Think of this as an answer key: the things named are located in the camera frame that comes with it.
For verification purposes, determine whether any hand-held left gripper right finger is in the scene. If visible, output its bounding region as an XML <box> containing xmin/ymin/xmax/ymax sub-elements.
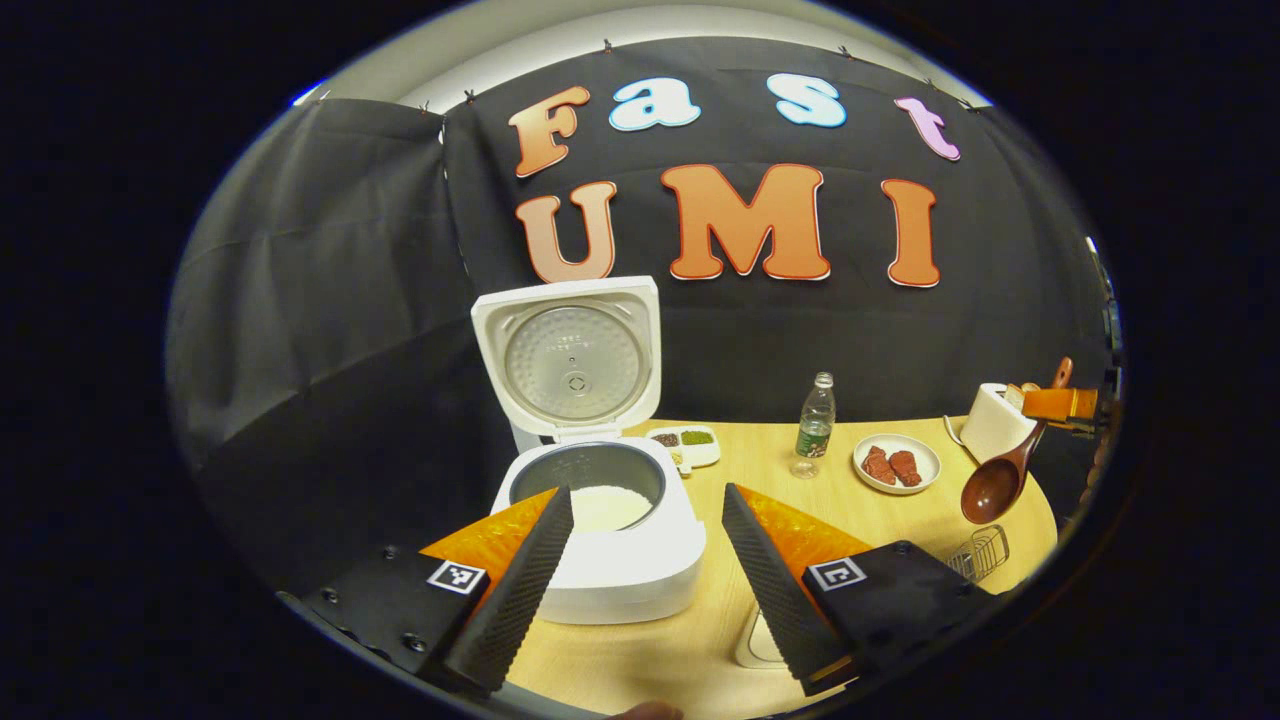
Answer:
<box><xmin>722</xmin><ymin>483</ymin><xmax>996</xmax><ymax>698</ymax></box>

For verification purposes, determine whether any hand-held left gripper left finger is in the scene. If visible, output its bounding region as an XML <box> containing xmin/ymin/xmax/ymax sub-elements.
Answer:
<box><xmin>300</xmin><ymin>485</ymin><xmax>576</xmax><ymax>696</ymax></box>

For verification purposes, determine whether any brown wooden spoon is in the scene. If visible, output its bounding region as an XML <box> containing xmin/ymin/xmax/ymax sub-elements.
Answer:
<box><xmin>961</xmin><ymin>357</ymin><xmax>1074</xmax><ymax>526</ymax></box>

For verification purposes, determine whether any white rice cooker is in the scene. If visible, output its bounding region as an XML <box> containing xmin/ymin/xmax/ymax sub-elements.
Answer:
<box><xmin>470</xmin><ymin>276</ymin><xmax>707</xmax><ymax>626</ymax></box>

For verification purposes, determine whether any white rice heap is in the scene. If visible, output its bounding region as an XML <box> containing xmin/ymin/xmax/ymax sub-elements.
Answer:
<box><xmin>570</xmin><ymin>485</ymin><xmax>653</xmax><ymax>533</ymax></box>

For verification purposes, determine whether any metal wire chopstick holder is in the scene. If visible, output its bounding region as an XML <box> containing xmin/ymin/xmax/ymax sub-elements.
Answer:
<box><xmin>945</xmin><ymin>524</ymin><xmax>1011</xmax><ymax>583</ymax></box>

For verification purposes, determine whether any white toaster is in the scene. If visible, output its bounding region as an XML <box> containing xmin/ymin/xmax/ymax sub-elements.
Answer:
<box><xmin>960</xmin><ymin>383</ymin><xmax>1039</xmax><ymax>464</ymax></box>

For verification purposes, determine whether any white round plate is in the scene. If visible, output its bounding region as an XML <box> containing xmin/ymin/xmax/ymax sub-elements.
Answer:
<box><xmin>852</xmin><ymin>434</ymin><xmax>942</xmax><ymax>496</ymax></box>

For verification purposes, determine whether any clear plastic water bottle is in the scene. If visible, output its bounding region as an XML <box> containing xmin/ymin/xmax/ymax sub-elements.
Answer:
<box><xmin>790</xmin><ymin>372</ymin><xmax>837</xmax><ymax>480</ymax></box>

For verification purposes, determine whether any white divided bean dish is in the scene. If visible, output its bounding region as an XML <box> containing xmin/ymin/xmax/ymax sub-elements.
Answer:
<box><xmin>645</xmin><ymin>426</ymin><xmax>721</xmax><ymax>476</ymax></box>

